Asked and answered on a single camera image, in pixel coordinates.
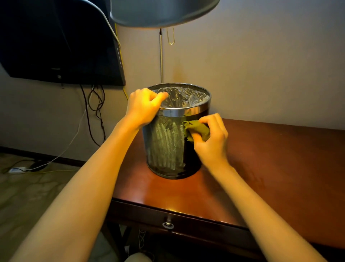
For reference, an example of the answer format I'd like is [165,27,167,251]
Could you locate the grey shade metal lamp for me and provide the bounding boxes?
[110,0,221,83]

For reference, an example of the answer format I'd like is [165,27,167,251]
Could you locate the green cleaning cloth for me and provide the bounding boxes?
[182,119,211,143]

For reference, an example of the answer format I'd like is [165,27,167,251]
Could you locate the person's left hand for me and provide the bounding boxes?
[125,88,169,129]

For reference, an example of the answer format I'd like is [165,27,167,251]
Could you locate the person's right hand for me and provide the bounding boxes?
[190,113,230,171]

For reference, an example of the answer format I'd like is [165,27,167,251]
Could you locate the white cable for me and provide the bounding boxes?
[24,0,121,172]

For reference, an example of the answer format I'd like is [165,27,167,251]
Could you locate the white trousers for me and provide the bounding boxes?
[124,252,153,262]

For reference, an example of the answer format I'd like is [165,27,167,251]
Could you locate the brown wooden table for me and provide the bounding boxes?
[103,118,345,262]

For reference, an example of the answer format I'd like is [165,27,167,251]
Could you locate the black television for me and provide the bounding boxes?
[0,0,126,86]

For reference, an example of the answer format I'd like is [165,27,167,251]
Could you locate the person's right forearm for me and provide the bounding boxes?
[213,164,328,262]

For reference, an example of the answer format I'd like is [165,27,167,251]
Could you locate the metal ring drawer pull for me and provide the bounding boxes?
[162,216,175,230]

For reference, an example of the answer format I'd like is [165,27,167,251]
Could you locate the clear plastic bin liner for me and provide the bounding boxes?
[153,86,210,109]

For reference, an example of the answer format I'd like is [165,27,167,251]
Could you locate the thin white cord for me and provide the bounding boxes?
[138,229,156,254]

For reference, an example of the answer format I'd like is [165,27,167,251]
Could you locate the black metal trash bin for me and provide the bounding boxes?
[142,82,212,180]

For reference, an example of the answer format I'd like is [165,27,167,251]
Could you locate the person's left forearm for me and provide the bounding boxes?
[9,118,139,262]

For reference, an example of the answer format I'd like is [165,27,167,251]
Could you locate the black cables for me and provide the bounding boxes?
[80,85,106,147]

